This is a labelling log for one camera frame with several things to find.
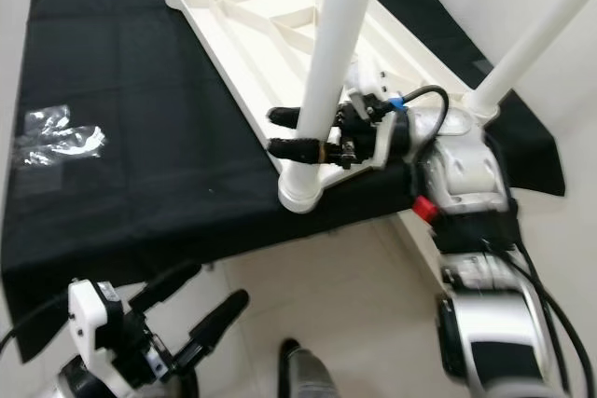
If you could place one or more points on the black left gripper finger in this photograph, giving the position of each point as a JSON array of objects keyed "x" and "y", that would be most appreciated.
[
  {"x": 215, "y": 328},
  {"x": 166, "y": 286}
]

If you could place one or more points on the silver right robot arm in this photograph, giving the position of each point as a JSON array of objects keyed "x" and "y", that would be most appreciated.
[{"x": 466, "y": 165}]

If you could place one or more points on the red connector block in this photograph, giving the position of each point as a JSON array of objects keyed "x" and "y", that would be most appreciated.
[{"x": 425, "y": 209}]

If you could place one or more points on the white plastic table top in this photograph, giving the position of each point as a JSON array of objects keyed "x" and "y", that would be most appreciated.
[{"x": 242, "y": 25}]

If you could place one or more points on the grey robot right leg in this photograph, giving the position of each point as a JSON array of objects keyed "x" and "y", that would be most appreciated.
[{"x": 308, "y": 375}]

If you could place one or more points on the black tablecloth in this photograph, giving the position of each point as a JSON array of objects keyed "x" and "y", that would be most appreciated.
[{"x": 149, "y": 90}]

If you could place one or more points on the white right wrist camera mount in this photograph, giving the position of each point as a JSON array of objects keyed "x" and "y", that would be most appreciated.
[{"x": 371, "y": 79}]

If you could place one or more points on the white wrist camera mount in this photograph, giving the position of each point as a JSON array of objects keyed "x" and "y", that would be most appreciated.
[
  {"x": 91, "y": 319},
  {"x": 371, "y": 79}
]

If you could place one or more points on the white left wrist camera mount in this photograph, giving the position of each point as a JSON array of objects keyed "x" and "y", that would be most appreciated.
[{"x": 91, "y": 319}]

